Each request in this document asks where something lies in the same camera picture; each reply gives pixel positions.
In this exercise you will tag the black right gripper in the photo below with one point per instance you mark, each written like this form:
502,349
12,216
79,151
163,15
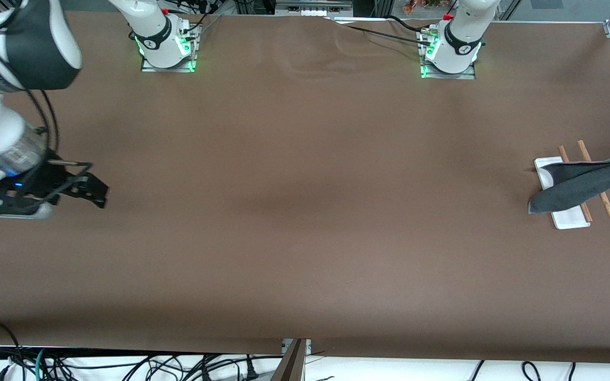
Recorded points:
46,179

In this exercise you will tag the grey towel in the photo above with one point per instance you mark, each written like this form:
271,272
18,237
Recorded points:
580,182

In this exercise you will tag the white rack base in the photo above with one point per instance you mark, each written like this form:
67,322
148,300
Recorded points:
570,218

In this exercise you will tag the brown table mat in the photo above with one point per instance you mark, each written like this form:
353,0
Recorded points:
337,211

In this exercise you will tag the black power plug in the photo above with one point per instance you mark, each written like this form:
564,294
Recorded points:
252,374

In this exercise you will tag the orange red object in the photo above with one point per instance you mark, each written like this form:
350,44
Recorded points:
421,5

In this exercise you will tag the brown wooden beam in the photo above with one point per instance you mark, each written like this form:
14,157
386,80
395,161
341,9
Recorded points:
292,365

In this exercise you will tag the white power strip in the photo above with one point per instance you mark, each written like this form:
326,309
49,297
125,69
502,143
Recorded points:
313,11

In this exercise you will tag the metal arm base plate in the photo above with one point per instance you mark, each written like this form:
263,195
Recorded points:
448,76
167,69

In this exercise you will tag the small metal bracket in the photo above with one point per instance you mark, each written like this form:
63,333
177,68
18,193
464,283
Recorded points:
285,346

